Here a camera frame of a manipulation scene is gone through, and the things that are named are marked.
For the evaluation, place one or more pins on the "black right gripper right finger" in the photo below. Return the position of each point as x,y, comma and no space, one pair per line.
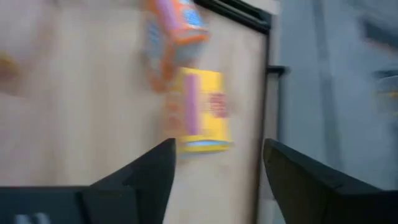
298,186

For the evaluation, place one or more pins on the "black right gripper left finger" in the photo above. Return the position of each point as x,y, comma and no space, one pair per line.
146,186

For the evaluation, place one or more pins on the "yellow Corn Pops cereal box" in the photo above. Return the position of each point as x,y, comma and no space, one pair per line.
208,109

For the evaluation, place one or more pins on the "orange Mini Wheats cereal box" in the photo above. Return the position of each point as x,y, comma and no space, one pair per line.
174,28

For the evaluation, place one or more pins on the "wooden shelf with black legs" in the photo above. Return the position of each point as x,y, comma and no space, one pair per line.
93,93

